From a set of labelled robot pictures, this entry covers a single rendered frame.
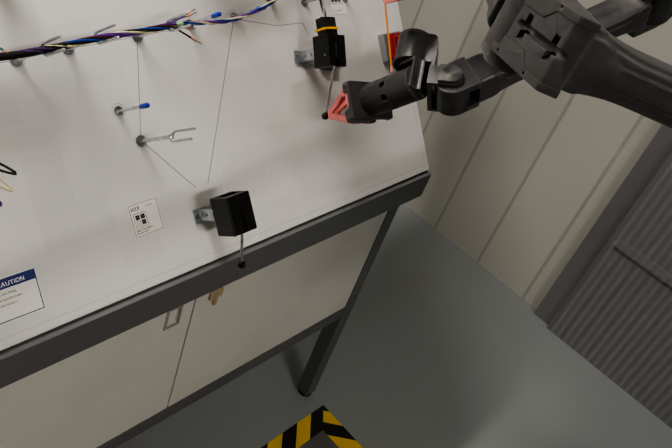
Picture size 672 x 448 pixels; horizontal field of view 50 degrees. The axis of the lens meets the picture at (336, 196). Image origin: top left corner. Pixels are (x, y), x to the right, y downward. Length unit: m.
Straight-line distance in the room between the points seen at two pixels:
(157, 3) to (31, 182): 0.34
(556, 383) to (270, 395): 1.01
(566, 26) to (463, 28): 2.01
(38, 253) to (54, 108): 0.20
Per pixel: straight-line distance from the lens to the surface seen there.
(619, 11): 1.29
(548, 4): 0.71
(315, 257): 1.56
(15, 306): 1.07
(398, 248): 2.79
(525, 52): 0.72
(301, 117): 1.35
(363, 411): 2.23
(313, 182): 1.36
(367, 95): 1.22
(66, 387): 1.30
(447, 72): 1.16
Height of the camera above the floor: 1.72
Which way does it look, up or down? 36 degrees down
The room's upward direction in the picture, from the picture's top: 21 degrees clockwise
